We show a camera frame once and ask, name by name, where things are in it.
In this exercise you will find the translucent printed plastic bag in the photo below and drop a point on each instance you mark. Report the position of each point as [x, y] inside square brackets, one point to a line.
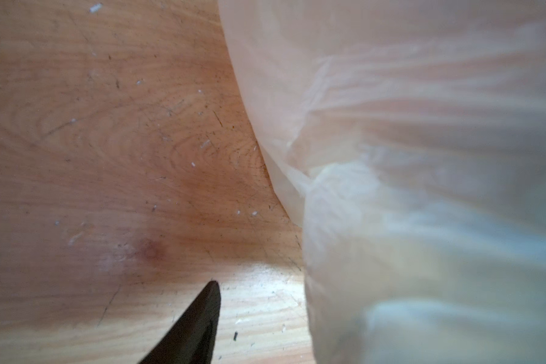
[408, 140]

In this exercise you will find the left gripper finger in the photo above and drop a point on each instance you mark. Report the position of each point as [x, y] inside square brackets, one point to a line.
[192, 337]

